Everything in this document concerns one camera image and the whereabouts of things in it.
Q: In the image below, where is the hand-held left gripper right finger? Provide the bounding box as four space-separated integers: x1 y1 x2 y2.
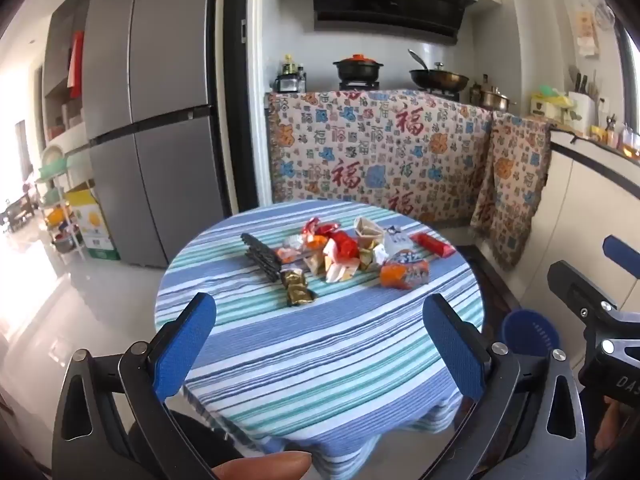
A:
422 293 587 480

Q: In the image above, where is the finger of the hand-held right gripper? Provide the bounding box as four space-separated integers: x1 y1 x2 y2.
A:
602 235 640 281
547 259 621 326

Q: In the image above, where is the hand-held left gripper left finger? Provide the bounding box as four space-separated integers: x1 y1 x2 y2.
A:
51 291 218 480

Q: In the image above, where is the blue plastic basket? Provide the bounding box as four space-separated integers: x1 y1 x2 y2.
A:
501 308 563 361

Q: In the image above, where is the clear cartoon plastic box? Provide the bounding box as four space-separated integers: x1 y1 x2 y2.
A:
382 225 417 261

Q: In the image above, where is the person's right hand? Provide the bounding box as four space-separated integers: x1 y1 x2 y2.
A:
595 400 640 456

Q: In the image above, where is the person's left hand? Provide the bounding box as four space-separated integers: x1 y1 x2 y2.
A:
210 452 314 480

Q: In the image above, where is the orange blue snack packet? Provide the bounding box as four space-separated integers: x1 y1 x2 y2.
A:
380 255 431 291

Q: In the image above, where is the long red snack packet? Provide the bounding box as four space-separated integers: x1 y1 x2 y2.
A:
410 232 457 260

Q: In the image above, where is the narrow printed cloth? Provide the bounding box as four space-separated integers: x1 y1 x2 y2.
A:
470 112 553 271

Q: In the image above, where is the green gold wrapper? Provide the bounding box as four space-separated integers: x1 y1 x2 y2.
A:
360 247 389 269

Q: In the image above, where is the row of counter bottles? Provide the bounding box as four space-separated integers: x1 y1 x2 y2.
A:
590 110 640 160

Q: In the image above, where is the gold foil wrapper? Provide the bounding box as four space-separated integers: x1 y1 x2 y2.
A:
280 269 317 307

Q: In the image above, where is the blue striped tablecloth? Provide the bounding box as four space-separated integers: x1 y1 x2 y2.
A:
155 200 486 463

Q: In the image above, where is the white orange wrapper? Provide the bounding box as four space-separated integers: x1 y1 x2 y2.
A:
325 260 362 284

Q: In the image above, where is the small orange wrapper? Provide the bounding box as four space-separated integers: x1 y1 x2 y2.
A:
277 237 307 264

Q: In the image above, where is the beige paper carton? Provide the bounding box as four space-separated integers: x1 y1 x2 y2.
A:
354 216 385 252

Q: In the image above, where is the yellow cardboard box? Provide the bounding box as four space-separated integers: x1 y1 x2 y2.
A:
65 187 122 261

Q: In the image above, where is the white knife block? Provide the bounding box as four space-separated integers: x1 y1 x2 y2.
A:
567 67 599 136

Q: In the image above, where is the yellow green box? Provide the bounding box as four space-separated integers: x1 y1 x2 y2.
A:
529 85 574 121

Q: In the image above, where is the red white candy wrapper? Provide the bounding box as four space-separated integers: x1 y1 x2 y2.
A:
300 217 342 239

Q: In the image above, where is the storage rack with basins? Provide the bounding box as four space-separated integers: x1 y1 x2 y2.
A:
34 145 90 262

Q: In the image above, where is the steel pot with lid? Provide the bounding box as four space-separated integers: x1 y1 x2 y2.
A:
468 85 518 112

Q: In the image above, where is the wide printed cloth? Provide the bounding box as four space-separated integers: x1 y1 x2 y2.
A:
264 89 496 226

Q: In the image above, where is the grey refrigerator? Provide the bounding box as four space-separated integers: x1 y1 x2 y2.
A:
82 0 231 268

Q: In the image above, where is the condiment bottle rack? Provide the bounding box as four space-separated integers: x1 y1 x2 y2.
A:
274 54 307 94

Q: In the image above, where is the black pot with orange lid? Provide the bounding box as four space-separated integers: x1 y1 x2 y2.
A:
332 53 386 83

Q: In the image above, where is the open shelf cabinet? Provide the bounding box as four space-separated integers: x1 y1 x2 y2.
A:
42 0 96 151

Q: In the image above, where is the black range hood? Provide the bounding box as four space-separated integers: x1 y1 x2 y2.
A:
311 0 478 43

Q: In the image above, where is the wall calendar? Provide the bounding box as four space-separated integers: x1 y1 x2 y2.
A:
575 10 599 57

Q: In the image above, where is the dark wok with handle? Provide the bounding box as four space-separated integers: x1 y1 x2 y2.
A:
407 49 471 93

